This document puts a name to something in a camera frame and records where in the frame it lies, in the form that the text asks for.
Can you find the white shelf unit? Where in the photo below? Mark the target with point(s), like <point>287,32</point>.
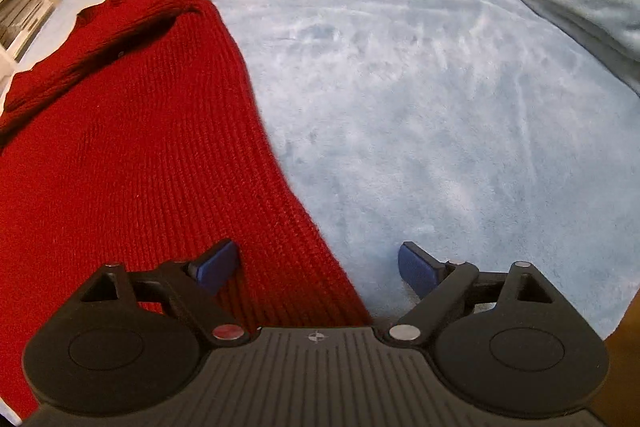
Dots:
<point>20,7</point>

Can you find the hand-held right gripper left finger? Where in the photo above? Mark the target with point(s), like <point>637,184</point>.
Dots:
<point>218,265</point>

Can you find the red knit cardigan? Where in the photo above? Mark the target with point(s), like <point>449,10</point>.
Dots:
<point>135,147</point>

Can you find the light blue bed blanket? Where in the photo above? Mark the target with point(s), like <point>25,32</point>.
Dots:
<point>410,107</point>

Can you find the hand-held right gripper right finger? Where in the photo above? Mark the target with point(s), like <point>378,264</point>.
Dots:
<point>418,270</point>

